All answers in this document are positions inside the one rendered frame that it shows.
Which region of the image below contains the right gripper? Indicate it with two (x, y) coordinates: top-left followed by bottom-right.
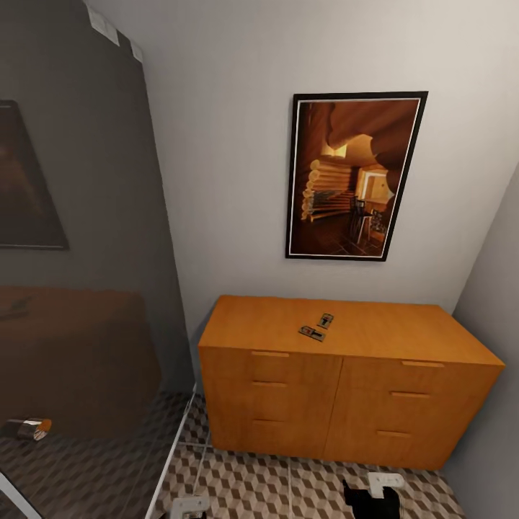
(343, 479), (401, 519)

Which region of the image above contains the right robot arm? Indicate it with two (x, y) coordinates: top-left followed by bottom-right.
(343, 473), (407, 519)

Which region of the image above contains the mousetrap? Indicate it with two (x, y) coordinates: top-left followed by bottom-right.
(318, 313), (335, 329)
(298, 325), (326, 342)

